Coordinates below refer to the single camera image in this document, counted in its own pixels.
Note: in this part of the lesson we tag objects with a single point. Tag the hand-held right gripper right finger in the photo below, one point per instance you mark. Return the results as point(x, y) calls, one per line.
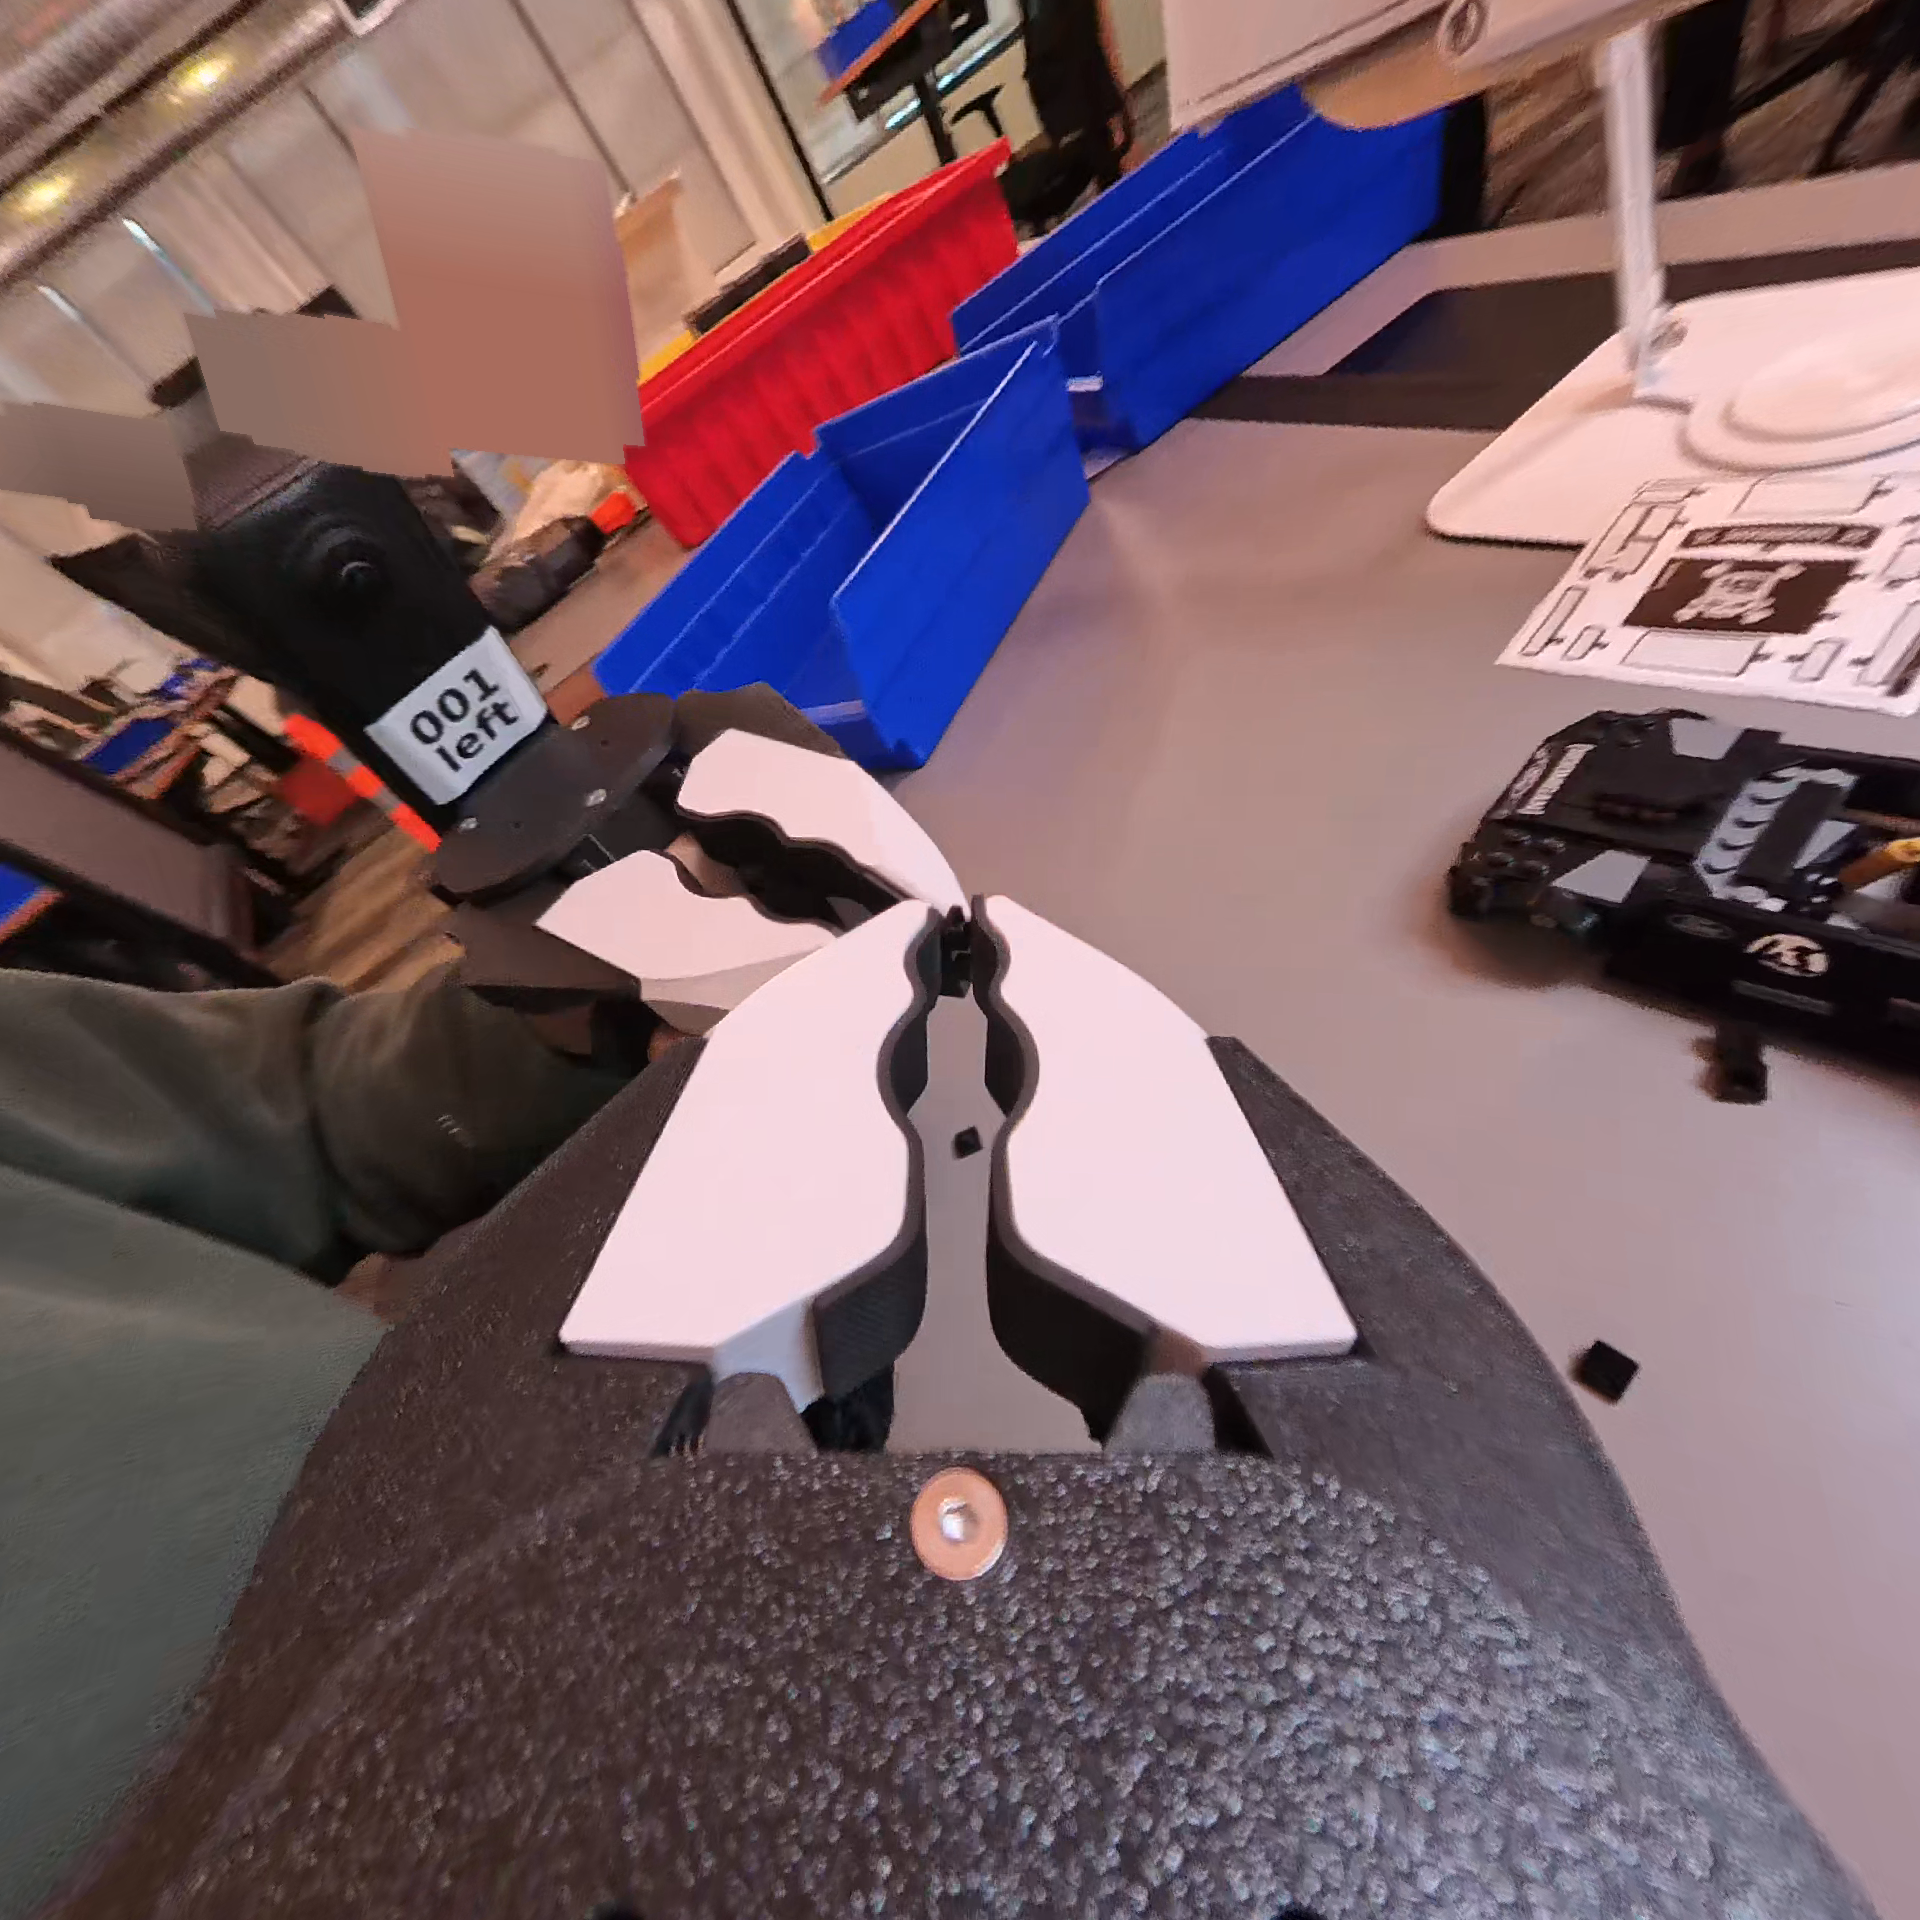
point(1187, 1188)

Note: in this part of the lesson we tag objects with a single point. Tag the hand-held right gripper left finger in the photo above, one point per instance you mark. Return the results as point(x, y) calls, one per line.
point(751, 1188)

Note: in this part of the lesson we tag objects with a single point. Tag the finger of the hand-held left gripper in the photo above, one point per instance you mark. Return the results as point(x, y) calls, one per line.
point(841, 813)
point(674, 938)

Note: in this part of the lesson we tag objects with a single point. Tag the black lego car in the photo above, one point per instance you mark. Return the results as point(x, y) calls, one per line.
point(1711, 871)

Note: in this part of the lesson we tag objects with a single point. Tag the lego instruction booklet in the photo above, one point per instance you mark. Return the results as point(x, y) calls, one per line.
point(1352, 46)

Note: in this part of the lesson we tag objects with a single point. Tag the orange striped object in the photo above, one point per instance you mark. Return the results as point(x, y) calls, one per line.
point(331, 751)

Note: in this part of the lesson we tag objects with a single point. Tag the blue storage bin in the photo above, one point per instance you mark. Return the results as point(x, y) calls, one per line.
point(900, 573)
point(1231, 258)

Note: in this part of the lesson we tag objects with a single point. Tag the red storage bin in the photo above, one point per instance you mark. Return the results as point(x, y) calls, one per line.
point(811, 347)

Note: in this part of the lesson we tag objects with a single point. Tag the sticker sheet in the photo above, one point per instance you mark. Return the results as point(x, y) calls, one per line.
point(1740, 586)

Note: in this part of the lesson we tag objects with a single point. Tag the white booklet stand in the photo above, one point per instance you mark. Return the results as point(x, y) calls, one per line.
point(1681, 422)

